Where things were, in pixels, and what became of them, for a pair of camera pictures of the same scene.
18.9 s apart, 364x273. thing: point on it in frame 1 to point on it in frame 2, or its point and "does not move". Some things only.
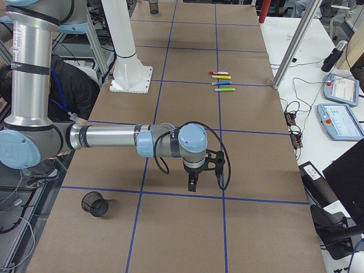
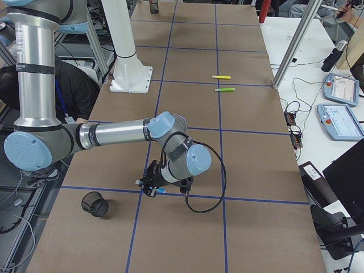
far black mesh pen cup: [154, 7] does not move
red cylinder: [264, 10] does not move
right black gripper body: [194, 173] to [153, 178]
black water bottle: [333, 56] does not move
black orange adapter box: [290, 118] does not move
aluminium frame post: [297, 43] does not move
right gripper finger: [194, 185] to [153, 191]
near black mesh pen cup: [92, 202] does not move
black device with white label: [316, 186] does not move
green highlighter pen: [224, 89] does not move
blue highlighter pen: [219, 83] to [159, 189]
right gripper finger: [190, 186] to [143, 185]
